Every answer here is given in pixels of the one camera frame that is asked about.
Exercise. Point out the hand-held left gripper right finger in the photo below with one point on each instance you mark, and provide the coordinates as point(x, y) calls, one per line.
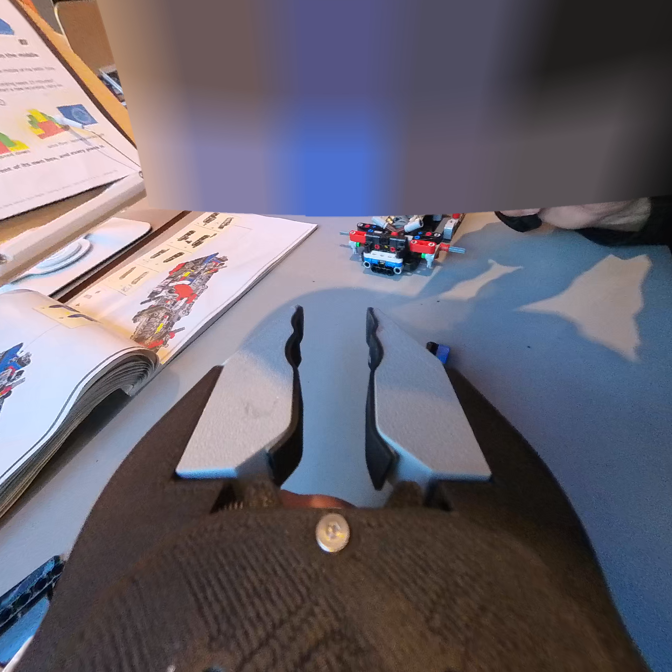
point(420, 420)

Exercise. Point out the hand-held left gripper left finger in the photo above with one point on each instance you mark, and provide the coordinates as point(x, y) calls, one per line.
point(246, 414)

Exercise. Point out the blue L-shaped toy beam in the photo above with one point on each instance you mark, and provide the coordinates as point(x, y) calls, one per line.
point(442, 353)

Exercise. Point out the person's right hand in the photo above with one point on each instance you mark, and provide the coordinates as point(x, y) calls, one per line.
point(577, 215)

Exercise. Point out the open building instruction booklet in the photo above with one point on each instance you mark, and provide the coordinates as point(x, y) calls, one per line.
point(252, 246)

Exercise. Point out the partly built toy car chassis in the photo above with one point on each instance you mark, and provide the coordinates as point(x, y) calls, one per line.
point(388, 246)

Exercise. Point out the white stand base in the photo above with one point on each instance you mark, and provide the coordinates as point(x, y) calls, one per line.
point(105, 233)

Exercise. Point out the dark blue perforated toy piece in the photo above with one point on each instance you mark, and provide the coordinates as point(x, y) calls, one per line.
point(31, 588)

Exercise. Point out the printed instruction sheet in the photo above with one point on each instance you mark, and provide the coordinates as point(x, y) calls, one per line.
point(52, 78)

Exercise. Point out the wooden document stand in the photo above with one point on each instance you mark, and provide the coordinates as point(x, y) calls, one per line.
point(78, 52)

